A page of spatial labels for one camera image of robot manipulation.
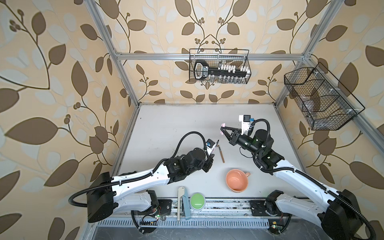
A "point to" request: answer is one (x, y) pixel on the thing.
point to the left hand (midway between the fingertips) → (214, 154)
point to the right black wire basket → (322, 100)
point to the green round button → (197, 201)
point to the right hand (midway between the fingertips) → (222, 130)
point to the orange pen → (221, 154)
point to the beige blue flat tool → (183, 194)
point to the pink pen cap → (223, 125)
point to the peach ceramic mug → (237, 180)
